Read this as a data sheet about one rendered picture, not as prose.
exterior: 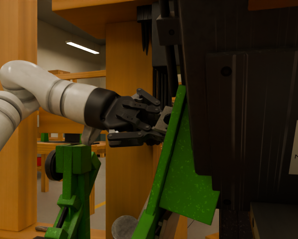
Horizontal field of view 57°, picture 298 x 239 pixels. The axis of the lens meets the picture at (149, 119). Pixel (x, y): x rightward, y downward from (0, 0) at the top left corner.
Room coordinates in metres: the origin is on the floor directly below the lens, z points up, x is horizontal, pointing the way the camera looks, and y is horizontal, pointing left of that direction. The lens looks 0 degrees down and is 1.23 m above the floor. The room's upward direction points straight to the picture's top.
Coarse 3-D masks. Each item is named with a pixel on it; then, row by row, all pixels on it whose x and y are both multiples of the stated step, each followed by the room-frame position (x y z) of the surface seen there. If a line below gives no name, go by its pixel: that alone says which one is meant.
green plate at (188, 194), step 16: (176, 96) 0.34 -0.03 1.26; (176, 112) 0.34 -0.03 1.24; (176, 128) 0.34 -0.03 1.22; (176, 144) 0.35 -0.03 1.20; (160, 160) 0.35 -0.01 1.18; (176, 160) 0.35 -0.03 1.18; (192, 160) 0.35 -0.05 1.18; (160, 176) 0.35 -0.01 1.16; (176, 176) 0.35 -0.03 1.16; (192, 176) 0.35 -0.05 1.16; (208, 176) 0.34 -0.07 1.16; (160, 192) 0.35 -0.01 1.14; (176, 192) 0.35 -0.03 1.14; (192, 192) 0.35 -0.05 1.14; (208, 192) 0.34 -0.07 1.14; (160, 208) 0.39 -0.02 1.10; (176, 208) 0.35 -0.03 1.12; (192, 208) 0.35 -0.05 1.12; (208, 208) 0.34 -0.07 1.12; (208, 224) 0.34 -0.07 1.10
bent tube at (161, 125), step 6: (168, 108) 0.47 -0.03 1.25; (162, 114) 0.46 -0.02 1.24; (168, 114) 0.47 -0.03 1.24; (162, 120) 0.46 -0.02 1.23; (168, 120) 0.48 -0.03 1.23; (156, 126) 0.45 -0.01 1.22; (162, 126) 0.45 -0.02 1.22; (162, 132) 0.45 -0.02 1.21; (162, 144) 0.50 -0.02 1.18; (144, 204) 0.51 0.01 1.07
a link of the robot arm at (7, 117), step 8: (0, 104) 0.46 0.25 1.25; (8, 104) 0.47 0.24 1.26; (0, 112) 0.45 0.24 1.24; (8, 112) 0.46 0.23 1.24; (16, 112) 0.48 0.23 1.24; (0, 120) 0.44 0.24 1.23; (8, 120) 0.46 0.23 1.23; (16, 120) 0.48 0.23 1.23; (0, 128) 0.44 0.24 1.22; (8, 128) 0.45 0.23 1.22; (16, 128) 0.49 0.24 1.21; (0, 136) 0.44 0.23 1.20; (8, 136) 0.46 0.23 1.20; (0, 144) 0.44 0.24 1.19
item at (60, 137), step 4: (52, 72) 5.71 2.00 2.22; (56, 72) 5.66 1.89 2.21; (60, 72) 5.52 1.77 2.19; (64, 72) 5.79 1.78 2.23; (68, 72) 5.90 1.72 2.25; (68, 80) 5.90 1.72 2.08; (76, 80) 5.96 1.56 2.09; (40, 136) 5.90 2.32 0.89; (60, 136) 5.52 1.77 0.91; (56, 140) 5.51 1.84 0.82; (60, 140) 5.51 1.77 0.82; (40, 160) 5.82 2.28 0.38; (40, 164) 5.82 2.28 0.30; (40, 168) 5.69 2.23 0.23; (60, 180) 5.52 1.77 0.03
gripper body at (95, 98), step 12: (96, 96) 0.48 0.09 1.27; (108, 96) 0.48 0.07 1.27; (120, 96) 0.52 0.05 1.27; (84, 108) 0.48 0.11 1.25; (96, 108) 0.47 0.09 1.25; (108, 108) 0.49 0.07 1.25; (120, 108) 0.49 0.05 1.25; (96, 120) 0.48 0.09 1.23; (108, 120) 0.48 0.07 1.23; (120, 120) 0.47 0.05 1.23; (108, 132) 0.48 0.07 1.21
